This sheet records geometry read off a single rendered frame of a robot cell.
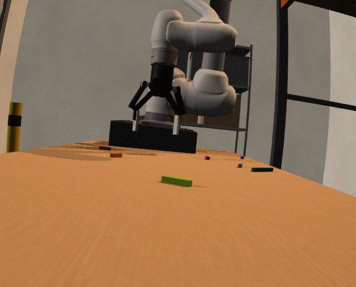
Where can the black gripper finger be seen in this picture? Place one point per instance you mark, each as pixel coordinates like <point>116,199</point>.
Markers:
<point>179,108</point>
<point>137,106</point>

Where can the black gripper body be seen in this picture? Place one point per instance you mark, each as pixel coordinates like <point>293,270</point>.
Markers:
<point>161,75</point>

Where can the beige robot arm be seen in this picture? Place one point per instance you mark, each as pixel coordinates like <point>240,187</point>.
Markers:
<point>209,93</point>

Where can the green rectangular bar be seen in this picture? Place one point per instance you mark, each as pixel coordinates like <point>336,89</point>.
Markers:
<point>177,181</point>

